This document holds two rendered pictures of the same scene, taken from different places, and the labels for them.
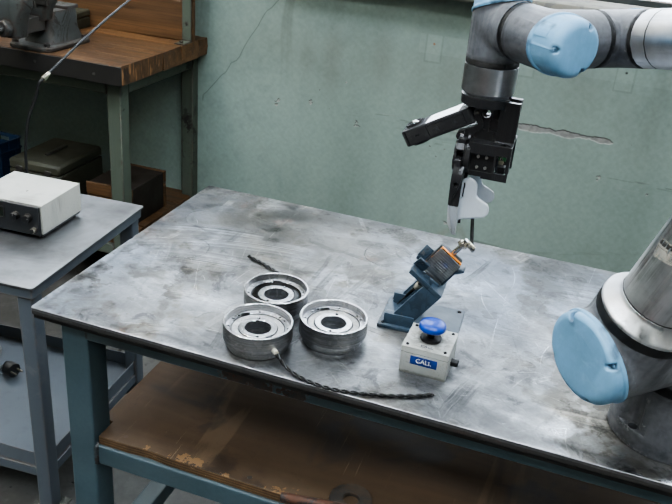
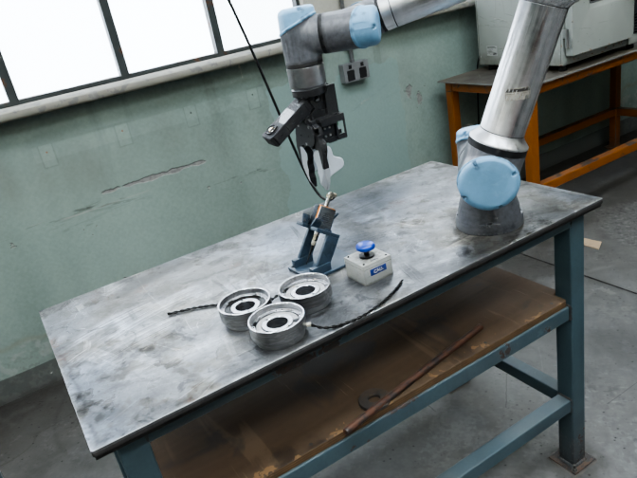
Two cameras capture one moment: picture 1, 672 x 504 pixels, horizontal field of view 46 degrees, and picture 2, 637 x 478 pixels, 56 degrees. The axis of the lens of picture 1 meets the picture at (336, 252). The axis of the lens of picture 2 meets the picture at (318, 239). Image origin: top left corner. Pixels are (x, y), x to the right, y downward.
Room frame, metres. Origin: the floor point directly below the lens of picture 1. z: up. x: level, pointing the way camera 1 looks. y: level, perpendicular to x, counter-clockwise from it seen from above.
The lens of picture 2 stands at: (0.26, 0.69, 1.38)
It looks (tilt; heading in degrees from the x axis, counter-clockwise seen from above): 23 degrees down; 316
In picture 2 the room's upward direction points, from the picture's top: 11 degrees counter-clockwise
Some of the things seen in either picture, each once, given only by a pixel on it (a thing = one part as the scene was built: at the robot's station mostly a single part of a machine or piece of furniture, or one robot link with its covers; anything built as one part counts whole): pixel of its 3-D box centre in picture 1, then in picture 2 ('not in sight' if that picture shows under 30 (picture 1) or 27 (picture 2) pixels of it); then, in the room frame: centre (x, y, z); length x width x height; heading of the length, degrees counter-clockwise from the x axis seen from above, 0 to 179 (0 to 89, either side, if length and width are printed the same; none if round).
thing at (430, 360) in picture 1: (432, 351); (370, 264); (1.00, -0.16, 0.82); 0.08 x 0.07 x 0.05; 73
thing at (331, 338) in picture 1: (333, 327); (305, 294); (1.05, -0.01, 0.82); 0.10 x 0.10 x 0.04
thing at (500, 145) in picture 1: (485, 135); (317, 116); (1.11, -0.20, 1.12); 0.09 x 0.08 x 0.12; 74
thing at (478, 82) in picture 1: (489, 79); (306, 77); (1.12, -0.19, 1.21); 0.08 x 0.08 x 0.05
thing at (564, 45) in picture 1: (557, 40); (351, 27); (1.04, -0.26, 1.28); 0.11 x 0.11 x 0.08; 29
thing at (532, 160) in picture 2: not in sight; (579, 120); (1.50, -2.74, 0.39); 1.50 x 0.62 x 0.78; 73
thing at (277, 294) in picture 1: (275, 298); (245, 309); (1.12, 0.09, 0.82); 0.10 x 0.10 x 0.04
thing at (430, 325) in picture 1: (431, 336); (366, 253); (1.00, -0.15, 0.85); 0.04 x 0.04 x 0.05
